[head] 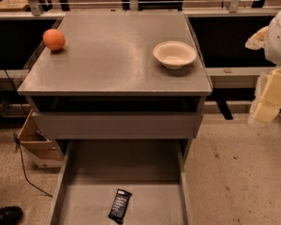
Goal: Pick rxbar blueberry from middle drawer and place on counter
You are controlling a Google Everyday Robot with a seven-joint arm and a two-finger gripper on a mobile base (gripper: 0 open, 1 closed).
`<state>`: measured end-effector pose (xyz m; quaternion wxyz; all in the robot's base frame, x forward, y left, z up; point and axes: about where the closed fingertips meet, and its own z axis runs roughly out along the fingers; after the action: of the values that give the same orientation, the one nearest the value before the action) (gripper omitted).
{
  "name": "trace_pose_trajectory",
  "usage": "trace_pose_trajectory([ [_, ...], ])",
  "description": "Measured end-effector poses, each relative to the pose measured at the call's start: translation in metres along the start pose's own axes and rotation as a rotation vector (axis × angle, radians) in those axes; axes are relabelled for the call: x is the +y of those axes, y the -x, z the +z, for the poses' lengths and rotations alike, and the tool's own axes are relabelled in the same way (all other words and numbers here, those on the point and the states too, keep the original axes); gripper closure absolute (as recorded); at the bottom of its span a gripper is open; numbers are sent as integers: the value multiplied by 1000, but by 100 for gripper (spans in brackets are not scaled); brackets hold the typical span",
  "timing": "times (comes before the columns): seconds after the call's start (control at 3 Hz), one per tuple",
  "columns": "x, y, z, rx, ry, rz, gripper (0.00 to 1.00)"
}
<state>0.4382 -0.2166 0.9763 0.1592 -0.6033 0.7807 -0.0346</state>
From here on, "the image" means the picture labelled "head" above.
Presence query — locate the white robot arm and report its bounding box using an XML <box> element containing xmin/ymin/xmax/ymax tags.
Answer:
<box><xmin>245</xmin><ymin>10</ymin><xmax>281</xmax><ymax>127</ymax></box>

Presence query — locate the orange ball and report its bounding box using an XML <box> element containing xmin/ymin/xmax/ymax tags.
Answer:
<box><xmin>43</xmin><ymin>29</ymin><xmax>66</xmax><ymax>51</ymax></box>

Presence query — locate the grey drawer cabinet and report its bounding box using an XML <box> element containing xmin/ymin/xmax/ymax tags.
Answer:
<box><xmin>19</xmin><ymin>11</ymin><xmax>212</xmax><ymax>152</ymax></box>

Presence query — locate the open grey middle drawer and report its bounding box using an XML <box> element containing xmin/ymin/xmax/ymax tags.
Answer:
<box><xmin>46</xmin><ymin>140</ymin><xmax>193</xmax><ymax>225</ymax></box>

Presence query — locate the white paper bowl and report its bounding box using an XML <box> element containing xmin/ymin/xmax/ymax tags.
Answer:
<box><xmin>153</xmin><ymin>41</ymin><xmax>197</xmax><ymax>69</ymax></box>

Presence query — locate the cardboard box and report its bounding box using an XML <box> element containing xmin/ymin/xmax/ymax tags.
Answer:
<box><xmin>18</xmin><ymin>111</ymin><xmax>63</xmax><ymax>168</ymax></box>

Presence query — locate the black cable on floor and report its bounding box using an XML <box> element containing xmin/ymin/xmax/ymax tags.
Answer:
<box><xmin>12</xmin><ymin>132</ymin><xmax>53</xmax><ymax>199</ymax></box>

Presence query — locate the black shoe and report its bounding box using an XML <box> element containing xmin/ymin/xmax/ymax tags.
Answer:
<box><xmin>0</xmin><ymin>206</ymin><xmax>22</xmax><ymax>225</ymax></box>

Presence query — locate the grey metal rail frame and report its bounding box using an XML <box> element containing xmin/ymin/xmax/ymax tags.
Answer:
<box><xmin>0</xmin><ymin>0</ymin><xmax>281</xmax><ymax>120</ymax></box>

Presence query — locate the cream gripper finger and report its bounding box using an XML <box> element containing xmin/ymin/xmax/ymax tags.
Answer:
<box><xmin>261</xmin><ymin>68</ymin><xmax>281</xmax><ymax>107</ymax></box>
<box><xmin>252</xmin><ymin>103</ymin><xmax>281</xmax><ymax>124</ymax></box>

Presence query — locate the dark blueberry rxbar wrapper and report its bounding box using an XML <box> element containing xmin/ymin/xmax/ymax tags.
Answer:
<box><xmin>109</xmin><ymin>188</ymin><xmax>132</xmax><ymax>225</ymax></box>

